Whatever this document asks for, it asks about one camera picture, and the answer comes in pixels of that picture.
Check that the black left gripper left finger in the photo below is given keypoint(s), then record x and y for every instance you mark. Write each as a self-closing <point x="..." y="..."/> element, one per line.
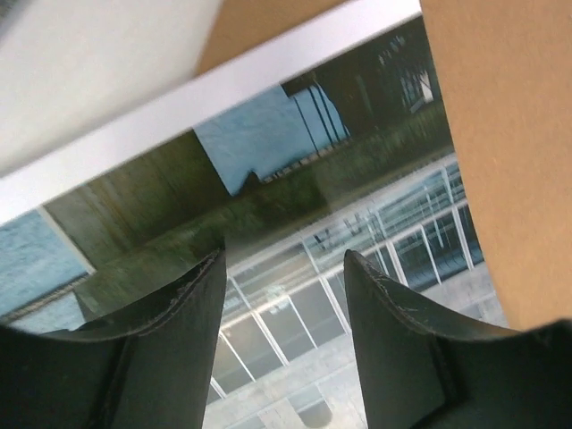
<point x="146" y="365"/>

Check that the building photo print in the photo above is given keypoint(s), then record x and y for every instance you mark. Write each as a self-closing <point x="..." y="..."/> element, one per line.
<point x="135" y="229"/>

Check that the brown frame backing board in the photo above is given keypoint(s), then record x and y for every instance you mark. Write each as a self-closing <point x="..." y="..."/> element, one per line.
<point x="500" y="147"/>

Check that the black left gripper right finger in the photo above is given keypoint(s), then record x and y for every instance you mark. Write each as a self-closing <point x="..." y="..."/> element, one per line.
<point x="422" y="365"/>

